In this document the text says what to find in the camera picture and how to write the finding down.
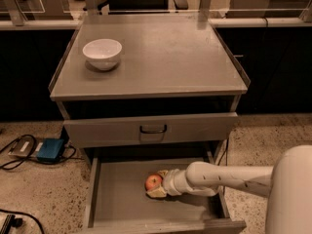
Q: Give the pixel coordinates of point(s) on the black drawer handle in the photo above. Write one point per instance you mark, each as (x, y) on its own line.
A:
(153, 130)

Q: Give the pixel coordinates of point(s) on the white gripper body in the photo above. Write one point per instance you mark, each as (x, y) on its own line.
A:
(170, 181)

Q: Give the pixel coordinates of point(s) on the red apple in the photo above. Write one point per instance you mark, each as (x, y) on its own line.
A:
(153, 181)

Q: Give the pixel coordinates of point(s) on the closed grey top drawer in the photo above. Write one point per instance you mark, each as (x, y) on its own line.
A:
(125, 131)

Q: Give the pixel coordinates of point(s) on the white ceramic bowl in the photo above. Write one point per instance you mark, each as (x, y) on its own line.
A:
(103, 54)

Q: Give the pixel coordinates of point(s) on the silver flat device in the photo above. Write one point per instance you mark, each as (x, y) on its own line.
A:
(26, 146)

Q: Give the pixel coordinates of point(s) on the grey side table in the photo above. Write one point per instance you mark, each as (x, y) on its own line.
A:
(266, 8)

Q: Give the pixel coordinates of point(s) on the blue power box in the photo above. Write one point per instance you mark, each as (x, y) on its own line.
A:
(50, 150)

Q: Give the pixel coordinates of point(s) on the open grey middle drawer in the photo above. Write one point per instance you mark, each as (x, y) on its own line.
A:
(117, 203)

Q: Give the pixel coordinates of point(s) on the black device bottom left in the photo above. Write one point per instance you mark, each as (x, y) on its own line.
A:
(10, 221)

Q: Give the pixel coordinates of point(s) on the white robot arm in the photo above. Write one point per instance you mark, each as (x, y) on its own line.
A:
(287, 186)

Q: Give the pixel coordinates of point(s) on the grey drawer cabinet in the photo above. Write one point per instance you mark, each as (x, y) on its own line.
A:
(171, 64)

